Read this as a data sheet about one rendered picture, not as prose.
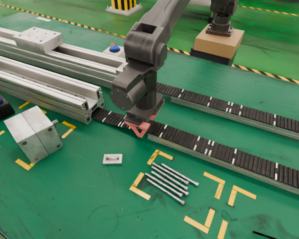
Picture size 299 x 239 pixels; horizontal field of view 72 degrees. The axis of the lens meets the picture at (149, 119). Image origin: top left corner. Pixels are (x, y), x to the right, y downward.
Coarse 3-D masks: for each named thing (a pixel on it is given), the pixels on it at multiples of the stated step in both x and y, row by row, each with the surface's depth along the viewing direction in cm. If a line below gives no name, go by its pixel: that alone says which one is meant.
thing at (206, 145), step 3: (204, 141) 57; (207, 141) 57; (210, 141) 56; (204, 144) 56; (207, 144) 56; (210, 144) 56; (201, 147) 55; (204, 147) 55; (207, 147) 55; (201, 150) 54; (204, 150) 55; (207, 150) 54; (204, 153) 54
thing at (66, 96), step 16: (0, 64) 79; (16, 64) 75; (0, 80) 72; (16, 80) 68; (32, 80) 73; (48, 80) 71; (64, 80) 68; (16, 96) 74; (32, 96) 69; (48, 96) 64; (64, 96) 62; (80, 96) 66; (96, 96) 66; (64, 112) 67; (80, 112) 62
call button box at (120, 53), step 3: (108, 48) 89; (120, 48) 89; (123, 48) 89; (105, 51) 87; (108, 51) 87; (111, 51) 87; (114, 51) 87; (117, 51) 87; (120, 51) 87; (123, 51) 88; (108, 54) 86; (111, 54) 86; (114, 54) 85; (117, 54) 85; (120, 54) 86; (123, 54) 88; (123, 57) 89
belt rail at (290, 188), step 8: (152, 136) 59; (168, 144) 58; (176, 144) 57; (184, 152) 58; (192, 152) 57; (208, 160) 55; (216, 160) 55; (232, 168) 53; (240, 168) 52; (256, 176) 51; (264, 176) 50; (272, 184) 51; (280, 184) 50; (296, 192) 49
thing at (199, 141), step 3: (198, 138) 57; (201, 138) 57; (204, 138) 57; (198, 141) 56; (201, 141) 56; (195, 144) 56; (198, 144) 56; (201, 144) 56; (195, 147) 55; (198, 147) 55; (195, 150) 55; (198, 150) 54
